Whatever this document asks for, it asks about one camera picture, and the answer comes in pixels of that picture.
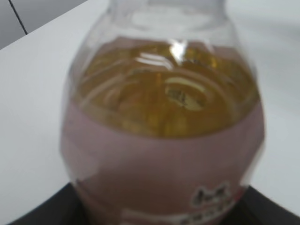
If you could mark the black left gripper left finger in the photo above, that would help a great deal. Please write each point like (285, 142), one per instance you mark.
(63, 208)

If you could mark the pink label tea bottle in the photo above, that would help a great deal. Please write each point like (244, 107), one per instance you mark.
(163, 120)

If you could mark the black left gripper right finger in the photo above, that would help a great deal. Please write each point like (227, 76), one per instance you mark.
(256, 209)

